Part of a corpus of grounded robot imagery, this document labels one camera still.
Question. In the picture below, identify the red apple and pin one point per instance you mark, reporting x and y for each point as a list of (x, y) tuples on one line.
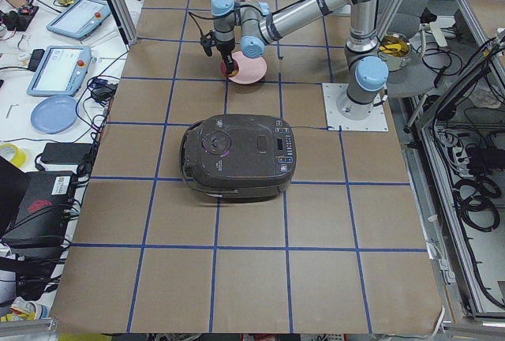
[(221, 69)]

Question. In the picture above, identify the pink plate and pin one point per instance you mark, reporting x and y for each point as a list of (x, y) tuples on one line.
[(250, 70)]

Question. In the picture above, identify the steel bowl on chair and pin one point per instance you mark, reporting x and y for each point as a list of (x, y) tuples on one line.
[(395, 51)]

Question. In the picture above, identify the blue plate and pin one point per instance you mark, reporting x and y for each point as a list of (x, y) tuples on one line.
[(54, 114)]

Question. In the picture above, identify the dark grey rice cooker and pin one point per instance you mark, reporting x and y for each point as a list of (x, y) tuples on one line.
[(238, 156)]

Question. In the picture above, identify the teach pendant far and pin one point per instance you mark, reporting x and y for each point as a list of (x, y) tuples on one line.
[(81, 19)]

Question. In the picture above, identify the teach pendant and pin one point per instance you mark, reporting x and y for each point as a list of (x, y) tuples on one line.
[(61, 71), (81, 19)]

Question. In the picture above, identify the teach pendant near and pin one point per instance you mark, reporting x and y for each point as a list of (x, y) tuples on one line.
[(61, 71)]

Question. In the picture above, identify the grey office chair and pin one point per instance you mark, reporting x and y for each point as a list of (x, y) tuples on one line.
[(414, 79)]

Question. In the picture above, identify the black power adapter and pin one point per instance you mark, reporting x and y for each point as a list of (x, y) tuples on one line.
[(65, 153)]

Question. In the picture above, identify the yellow tape roll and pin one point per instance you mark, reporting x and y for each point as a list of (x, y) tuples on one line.
[(13, 154)]

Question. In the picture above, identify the black laptop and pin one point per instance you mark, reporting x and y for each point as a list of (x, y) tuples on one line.
[(35, 206)]

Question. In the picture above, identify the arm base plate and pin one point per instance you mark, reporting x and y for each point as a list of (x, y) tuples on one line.
[(344, 115)]

